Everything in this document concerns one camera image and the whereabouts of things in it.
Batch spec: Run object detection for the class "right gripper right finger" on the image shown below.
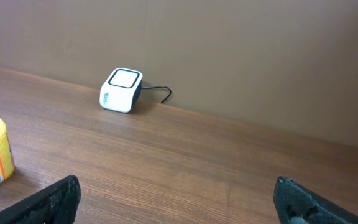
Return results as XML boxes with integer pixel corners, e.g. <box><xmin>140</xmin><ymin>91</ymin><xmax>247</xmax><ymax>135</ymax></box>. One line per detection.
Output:
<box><xmin>273</xmin><ymin>176</ymin><xmax>358</xmax><ymax>224</ymax></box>

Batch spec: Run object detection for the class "white barcode scanner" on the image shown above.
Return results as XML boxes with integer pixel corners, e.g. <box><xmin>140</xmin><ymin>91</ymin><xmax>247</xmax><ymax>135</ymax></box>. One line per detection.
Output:
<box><xmin>99</xmin><ymin>68</ymin><xmax>143</xmax><ymax>113</ymax></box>

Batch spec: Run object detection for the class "black scanner cable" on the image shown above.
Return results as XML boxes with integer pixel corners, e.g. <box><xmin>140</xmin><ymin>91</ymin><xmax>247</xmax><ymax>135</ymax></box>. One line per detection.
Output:
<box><xmin>140</xmin><ymin>85</ymin><xmax>173</xmax><ymax>105</ymax></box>

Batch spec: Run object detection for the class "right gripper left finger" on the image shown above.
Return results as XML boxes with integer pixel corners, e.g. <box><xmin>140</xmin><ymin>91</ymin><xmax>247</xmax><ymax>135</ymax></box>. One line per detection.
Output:
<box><xmin>0</xmin><ymin>175</ymin><xmax>81</xmax><ymax>224</ymax></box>

